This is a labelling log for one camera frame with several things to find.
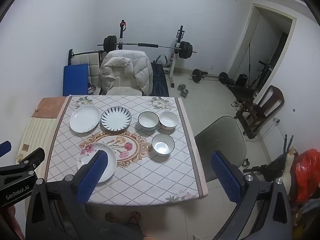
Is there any dark wooden chair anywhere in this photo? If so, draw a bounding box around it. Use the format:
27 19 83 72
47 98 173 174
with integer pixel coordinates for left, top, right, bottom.
234 85 285 139

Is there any person's right foot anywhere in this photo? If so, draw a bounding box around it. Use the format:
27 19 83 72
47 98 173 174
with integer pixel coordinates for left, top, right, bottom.
128 211 142 224

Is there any cream tufted chair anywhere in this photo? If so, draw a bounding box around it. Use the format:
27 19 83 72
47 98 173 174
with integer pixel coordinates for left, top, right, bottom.
71 52 101 87

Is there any red plastic bag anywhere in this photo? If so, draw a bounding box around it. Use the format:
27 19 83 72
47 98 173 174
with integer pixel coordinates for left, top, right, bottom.
290 148 320 205

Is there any white bowl with red flowers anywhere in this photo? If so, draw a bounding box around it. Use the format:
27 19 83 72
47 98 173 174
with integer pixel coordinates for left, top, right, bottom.
159 111 179 131

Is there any black floor exercise equipment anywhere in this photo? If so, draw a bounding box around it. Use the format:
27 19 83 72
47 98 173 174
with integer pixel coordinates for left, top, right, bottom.
243 152 285 180

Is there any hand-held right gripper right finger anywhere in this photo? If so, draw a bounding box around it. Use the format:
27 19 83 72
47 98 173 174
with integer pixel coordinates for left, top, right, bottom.
211 150 293 240

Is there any white door frame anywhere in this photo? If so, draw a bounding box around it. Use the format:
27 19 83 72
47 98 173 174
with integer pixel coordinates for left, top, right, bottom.
226 3 297 100

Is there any black weight bench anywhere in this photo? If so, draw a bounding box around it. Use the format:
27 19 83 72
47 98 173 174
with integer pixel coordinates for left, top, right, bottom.
226 79 260 100

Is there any person's left forearm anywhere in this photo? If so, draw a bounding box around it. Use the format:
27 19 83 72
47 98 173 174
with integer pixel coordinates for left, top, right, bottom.
0 202 25 240

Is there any floral checked tablecloth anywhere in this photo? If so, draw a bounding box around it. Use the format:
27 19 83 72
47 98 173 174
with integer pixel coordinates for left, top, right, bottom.
45 95 209 207

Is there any blue folding pad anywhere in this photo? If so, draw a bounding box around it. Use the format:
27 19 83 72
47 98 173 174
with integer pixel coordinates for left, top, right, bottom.
63 63 90 97

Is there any white plate with pink flowers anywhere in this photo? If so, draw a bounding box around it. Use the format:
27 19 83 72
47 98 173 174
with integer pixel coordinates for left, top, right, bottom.
76 142 117 184

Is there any long barbell with black plates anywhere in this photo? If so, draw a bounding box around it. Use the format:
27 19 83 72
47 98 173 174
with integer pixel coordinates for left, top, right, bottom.
97 35 197 60

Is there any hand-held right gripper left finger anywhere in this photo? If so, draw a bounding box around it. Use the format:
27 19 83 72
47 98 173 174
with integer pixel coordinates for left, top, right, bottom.
26 150 110 240

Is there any white plush toy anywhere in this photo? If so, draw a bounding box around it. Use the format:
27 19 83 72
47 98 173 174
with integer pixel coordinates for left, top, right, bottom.
279 148 298 188

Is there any blue striped plate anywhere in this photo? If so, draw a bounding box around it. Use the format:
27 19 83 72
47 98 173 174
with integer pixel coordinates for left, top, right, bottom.
101 106 132 131

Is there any cream striped mattress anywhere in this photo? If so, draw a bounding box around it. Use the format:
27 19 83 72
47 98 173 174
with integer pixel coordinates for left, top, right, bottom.
15 116 59 167

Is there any light blue black-rimmed bowl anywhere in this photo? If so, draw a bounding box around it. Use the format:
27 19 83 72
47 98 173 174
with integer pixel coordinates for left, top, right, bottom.
151 133 175 156
138 111 159 131

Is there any brown cloth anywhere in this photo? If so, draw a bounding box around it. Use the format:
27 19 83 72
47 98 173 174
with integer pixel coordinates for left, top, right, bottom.
31 97 67 119

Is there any beige sofa with cushions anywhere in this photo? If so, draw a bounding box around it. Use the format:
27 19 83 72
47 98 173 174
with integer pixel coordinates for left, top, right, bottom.
99 50 153 95

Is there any white plate with grey floral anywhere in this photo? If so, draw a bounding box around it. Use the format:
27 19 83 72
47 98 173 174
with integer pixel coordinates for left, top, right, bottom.
69 105 101 133

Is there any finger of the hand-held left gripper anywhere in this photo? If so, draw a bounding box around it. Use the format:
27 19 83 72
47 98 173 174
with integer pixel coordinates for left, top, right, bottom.
0 147 46 177
0 141 12 158

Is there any black exercise machine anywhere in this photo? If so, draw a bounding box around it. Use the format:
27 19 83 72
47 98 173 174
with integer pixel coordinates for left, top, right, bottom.
250 60 273 88

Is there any grey plastic chair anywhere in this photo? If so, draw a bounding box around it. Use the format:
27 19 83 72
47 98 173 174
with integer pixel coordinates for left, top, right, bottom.
194 116 247 183

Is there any short barbell with black plates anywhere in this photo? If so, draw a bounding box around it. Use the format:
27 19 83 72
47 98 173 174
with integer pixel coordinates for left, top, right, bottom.
189 69 229 84

